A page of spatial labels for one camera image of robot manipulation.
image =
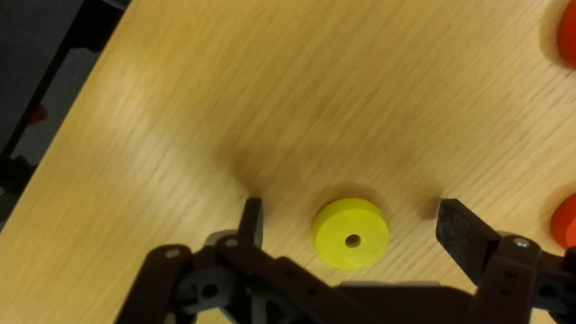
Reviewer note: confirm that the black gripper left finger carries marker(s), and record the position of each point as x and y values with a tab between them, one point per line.
199	288

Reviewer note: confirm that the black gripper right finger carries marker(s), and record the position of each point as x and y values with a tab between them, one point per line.
516	281

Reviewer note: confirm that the yellow disc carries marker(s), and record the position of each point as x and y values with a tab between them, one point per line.
343	230

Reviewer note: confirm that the orange disc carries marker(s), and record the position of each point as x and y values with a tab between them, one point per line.
568	221
570	36

